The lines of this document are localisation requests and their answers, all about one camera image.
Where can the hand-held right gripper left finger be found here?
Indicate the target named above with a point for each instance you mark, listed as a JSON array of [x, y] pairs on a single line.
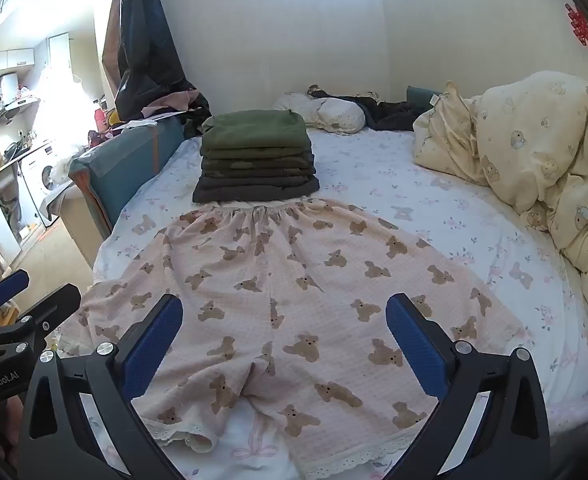
[[154, 340]]

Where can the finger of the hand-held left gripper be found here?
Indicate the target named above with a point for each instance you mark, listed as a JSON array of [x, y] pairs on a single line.
[[49, 310], [6, 287]]

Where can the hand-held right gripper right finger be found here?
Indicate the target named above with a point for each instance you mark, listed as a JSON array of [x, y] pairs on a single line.
[[414, 340]]

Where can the pink bear print pants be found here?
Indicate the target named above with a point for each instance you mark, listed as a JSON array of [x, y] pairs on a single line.
[[284, 270]]

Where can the white washing machine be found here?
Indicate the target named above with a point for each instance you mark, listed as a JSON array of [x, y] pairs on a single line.
[[39, 180]]

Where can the cluttered kitchen counter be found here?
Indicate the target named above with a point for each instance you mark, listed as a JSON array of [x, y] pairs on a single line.
[[4, 160]]

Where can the white floral bed sheet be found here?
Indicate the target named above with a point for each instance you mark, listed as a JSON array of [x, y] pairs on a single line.
[[374, 170]]

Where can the stack of folded green clothes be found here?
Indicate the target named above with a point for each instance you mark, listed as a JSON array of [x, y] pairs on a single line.
[[256, 160]]

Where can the dark clothing heap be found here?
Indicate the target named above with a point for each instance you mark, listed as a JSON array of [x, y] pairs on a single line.
[[394, 117]]

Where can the cream bear print duvet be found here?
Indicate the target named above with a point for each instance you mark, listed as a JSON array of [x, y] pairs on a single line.
[[524, 135]]

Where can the white pillow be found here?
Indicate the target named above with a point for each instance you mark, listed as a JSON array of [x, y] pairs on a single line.
[[339, 115]]

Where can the pink cloth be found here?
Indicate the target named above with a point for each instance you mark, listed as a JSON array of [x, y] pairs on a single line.
[[174, 102]]

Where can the teal cushion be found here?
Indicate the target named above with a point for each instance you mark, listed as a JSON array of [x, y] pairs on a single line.
[[419, 96]]

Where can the black hanging garment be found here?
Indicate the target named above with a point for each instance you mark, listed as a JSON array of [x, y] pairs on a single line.
[[144, 35]]

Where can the white wall cabinet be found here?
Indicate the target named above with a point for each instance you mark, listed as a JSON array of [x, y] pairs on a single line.
[[9, 59]]

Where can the red wall decoration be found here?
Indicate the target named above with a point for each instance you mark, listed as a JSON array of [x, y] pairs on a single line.
[[583, 27]]

